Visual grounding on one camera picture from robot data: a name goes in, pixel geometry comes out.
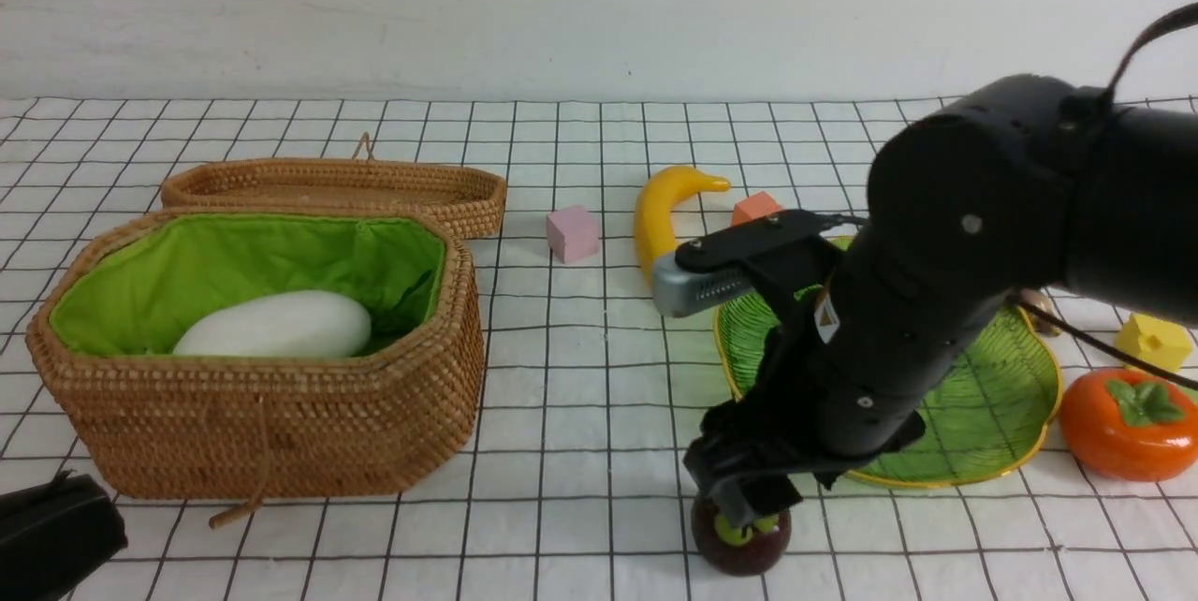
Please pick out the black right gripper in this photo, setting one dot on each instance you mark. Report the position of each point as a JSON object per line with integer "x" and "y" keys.
{"x": 748, "y": 450}

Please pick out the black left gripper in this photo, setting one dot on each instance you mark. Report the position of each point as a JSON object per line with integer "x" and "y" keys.
{"x": 55, "y": 535}

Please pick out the purple toy mangosteen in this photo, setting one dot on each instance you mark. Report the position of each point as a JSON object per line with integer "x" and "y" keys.
{"x": 738, "y": 552}

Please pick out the yellow toy banana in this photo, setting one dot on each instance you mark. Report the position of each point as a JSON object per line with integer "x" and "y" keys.
{"x": 654, "y": 235}

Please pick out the purple toy eggplant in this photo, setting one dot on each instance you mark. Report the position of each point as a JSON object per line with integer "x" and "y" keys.
{"x": 1040, "y": 311}

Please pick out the white toy radish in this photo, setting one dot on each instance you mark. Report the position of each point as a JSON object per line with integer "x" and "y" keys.
{"x": 298, "y": 324}

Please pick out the orange toy persimmon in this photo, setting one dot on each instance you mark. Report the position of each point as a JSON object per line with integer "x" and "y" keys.
{"x": 1129, "y": 426}

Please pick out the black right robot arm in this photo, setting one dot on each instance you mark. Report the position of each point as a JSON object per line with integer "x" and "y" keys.
{"x": 1028, "y": 182}

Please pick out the white grid tablecloth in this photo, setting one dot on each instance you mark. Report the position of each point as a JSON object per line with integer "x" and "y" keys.
{"x": 571, "y": 488}

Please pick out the orange foam cube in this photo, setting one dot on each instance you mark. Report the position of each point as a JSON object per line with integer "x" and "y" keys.
{"x": 754, "y": 206}

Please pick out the green glass leaf plate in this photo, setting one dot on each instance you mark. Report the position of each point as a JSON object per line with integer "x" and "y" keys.
{"x": 990, "y": 414}

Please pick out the woven rattan basket green lining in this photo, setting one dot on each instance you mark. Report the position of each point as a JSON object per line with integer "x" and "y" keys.
{"x": 162, "y": 426}

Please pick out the pink foam cube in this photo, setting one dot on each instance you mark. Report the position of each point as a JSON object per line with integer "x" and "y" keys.
{"x": 573, "y": 234}

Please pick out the woven rattan basket lid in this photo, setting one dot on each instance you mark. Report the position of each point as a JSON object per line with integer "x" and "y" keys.
{"x": 469, "y": 203}

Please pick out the yellow foam cube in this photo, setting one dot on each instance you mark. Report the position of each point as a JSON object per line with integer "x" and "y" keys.
{"x": 1161, "y": 343}

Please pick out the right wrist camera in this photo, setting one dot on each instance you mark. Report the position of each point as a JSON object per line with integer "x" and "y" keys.
{"x": 711, "y": 278}

